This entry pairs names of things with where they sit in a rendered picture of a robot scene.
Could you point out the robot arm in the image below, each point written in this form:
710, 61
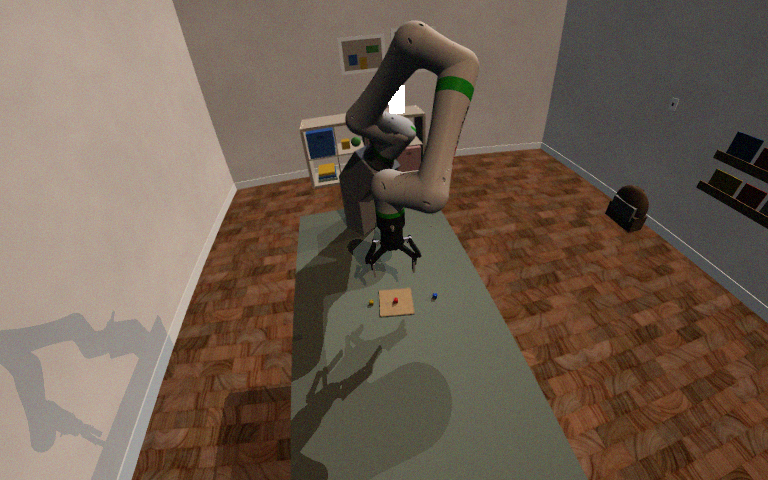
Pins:
415, 45

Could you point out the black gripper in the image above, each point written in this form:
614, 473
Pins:
392, 241

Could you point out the tan flat mat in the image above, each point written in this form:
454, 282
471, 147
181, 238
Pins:
389, 308

